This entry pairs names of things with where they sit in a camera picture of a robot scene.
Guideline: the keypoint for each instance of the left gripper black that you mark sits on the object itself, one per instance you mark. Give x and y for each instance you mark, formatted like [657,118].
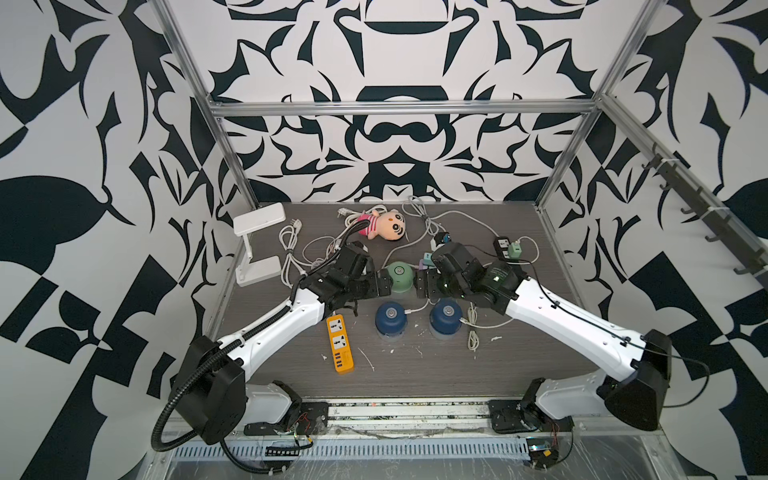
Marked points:
[374,289]

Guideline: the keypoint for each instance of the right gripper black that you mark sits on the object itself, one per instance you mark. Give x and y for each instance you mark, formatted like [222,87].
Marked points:
[429,277]

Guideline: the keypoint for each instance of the black power strip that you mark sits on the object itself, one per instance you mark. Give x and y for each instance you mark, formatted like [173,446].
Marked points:
[501,246]

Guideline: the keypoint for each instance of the green adapter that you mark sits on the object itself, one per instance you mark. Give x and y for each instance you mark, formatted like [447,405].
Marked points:
[514,250]

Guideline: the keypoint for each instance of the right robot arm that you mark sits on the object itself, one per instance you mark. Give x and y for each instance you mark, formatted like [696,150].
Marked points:
[633,369]

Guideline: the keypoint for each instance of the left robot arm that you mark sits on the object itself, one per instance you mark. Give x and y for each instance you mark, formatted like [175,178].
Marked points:
[208,398]

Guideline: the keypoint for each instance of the plush doll pink shirt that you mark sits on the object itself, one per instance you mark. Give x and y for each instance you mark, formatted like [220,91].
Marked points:
[387,225]

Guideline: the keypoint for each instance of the orange power strip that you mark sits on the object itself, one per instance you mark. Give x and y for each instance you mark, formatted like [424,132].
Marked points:
[341,353]

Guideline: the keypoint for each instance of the white desk lamp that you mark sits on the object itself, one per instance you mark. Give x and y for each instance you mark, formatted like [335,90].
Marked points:
[256,266]

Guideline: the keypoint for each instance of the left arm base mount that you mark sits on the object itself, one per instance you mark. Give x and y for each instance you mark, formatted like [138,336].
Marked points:
[307,419]

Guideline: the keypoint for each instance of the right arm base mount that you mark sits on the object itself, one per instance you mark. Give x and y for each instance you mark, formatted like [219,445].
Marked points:
[516,416]

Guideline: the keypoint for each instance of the wall hook rack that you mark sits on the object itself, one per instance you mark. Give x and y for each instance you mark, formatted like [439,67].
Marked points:
[723,223]

